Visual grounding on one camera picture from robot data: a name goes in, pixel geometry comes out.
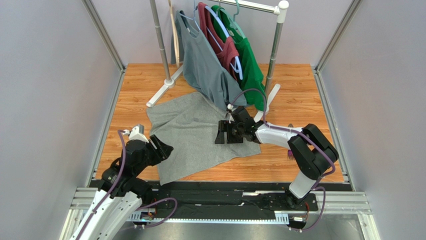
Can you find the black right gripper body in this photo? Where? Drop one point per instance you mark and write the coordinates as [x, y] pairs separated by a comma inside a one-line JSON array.
[[231, 131]]

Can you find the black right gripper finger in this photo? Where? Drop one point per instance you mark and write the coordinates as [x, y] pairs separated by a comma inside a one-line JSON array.
[[222, 129], [234, 138]]

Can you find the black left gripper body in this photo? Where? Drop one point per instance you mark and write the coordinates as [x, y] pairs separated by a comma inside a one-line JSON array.
[[151, 158]]

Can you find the light grey cloth napkin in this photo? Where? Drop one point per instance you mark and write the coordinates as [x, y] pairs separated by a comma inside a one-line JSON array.
[[189, 124]]

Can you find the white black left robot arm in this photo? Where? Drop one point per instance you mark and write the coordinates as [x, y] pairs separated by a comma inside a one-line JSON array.
[[110, 199]]

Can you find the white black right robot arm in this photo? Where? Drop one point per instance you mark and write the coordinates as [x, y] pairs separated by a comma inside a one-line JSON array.
[[314, 154]]

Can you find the green hanging shirt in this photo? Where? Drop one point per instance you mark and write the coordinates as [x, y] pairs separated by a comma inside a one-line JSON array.
[[252, 75]]

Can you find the light blue hanger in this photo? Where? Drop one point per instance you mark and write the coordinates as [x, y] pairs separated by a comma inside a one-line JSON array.
[[207, 50]]

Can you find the blue-grey hanging shirt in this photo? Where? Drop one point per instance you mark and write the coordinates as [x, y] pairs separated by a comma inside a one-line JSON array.
[[201, 68]]

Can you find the maroon hanging shirt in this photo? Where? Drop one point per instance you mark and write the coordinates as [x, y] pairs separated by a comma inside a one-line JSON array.
[[225, 50]]

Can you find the teal green hanger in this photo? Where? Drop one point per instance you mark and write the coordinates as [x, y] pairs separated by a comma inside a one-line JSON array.
[[232, 21]]

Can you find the wooden hanger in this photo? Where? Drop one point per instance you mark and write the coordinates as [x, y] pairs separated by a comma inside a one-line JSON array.
[[175, 39]]

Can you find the white clothes rack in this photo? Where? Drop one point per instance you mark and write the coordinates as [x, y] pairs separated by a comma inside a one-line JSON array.
[[280, 11]]

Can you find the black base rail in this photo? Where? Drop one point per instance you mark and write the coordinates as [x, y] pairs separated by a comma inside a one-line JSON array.
[[218, 200]]

